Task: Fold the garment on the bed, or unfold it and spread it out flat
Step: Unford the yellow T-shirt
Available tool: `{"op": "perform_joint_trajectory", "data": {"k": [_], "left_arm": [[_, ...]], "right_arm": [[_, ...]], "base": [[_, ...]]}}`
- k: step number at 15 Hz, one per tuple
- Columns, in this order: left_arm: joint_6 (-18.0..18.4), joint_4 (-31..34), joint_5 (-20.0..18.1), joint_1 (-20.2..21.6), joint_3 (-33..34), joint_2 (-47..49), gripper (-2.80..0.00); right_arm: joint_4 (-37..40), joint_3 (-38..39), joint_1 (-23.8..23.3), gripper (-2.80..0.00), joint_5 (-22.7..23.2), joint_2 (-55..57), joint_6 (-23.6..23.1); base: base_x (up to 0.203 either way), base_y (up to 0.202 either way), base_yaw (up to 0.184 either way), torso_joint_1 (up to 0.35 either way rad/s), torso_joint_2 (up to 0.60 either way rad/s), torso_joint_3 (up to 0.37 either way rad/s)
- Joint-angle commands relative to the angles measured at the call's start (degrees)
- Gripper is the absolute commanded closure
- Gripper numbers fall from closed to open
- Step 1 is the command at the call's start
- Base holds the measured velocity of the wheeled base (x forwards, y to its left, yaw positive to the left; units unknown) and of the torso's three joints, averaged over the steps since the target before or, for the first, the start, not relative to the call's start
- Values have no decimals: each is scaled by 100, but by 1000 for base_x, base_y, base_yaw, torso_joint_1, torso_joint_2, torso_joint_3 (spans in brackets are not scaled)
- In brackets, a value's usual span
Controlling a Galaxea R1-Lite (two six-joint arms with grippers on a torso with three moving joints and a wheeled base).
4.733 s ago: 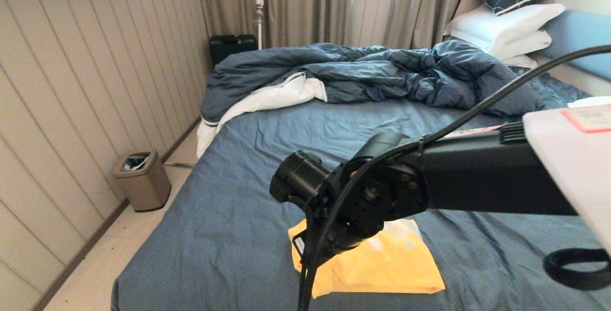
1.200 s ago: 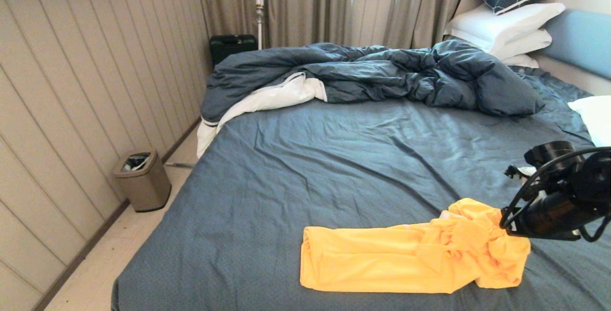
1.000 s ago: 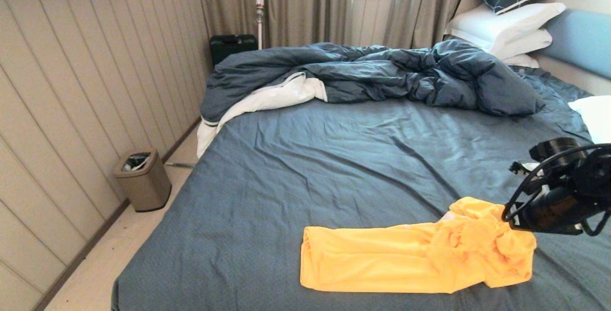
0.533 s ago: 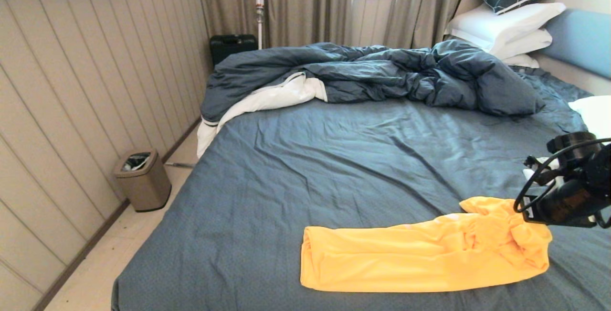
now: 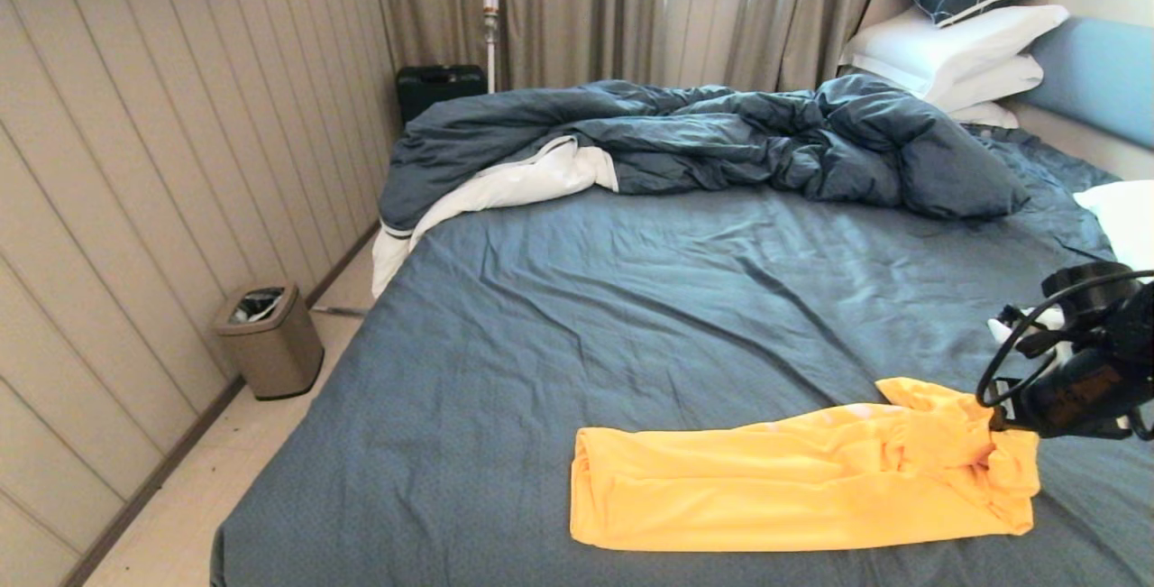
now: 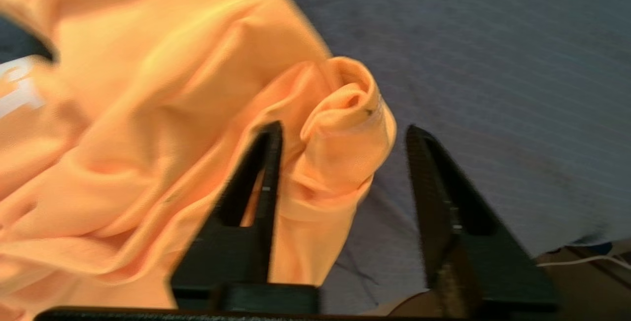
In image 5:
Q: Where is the yellow t-shirt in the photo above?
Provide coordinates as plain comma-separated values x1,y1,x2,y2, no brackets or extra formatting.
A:
569,377,1041,554

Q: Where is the beige bed headboard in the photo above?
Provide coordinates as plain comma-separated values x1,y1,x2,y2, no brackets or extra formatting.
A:
856,0,1154,181

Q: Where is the small white pillow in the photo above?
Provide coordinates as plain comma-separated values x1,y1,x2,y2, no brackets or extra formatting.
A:
947,101,1021,130

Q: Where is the blue headboard pad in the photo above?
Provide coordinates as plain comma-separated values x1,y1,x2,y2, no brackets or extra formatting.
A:
1022,16,1154,152

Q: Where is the medium white pillow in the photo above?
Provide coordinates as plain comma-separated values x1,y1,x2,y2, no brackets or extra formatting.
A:
923,54,1046,114

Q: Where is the large white pillow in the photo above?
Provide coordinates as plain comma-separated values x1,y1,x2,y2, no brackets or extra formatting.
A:
840,4,1071,102

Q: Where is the crumpled dark blue duvet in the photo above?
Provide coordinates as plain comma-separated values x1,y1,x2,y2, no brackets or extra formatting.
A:
378,75,1030,233

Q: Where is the dark blue bed sheet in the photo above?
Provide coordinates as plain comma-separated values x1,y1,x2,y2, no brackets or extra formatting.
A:
209,120,1154,587

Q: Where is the narrow beige curtain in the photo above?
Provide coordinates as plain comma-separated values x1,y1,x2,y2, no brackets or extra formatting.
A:
723,0,952,94

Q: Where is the white duvet lining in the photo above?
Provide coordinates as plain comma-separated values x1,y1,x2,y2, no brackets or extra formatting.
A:
371,134,619,298

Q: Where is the wide beige curtain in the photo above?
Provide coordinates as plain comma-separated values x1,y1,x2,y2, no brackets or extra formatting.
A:
368,0,668,90

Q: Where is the black suitcase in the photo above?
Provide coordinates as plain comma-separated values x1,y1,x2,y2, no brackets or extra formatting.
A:
395,64,488,124

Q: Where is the beige trash bin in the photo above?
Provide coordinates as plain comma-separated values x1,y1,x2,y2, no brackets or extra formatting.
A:
212,281,325,401

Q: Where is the dark trash bag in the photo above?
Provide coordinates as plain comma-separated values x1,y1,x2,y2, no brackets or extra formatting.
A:
233,290,286,326

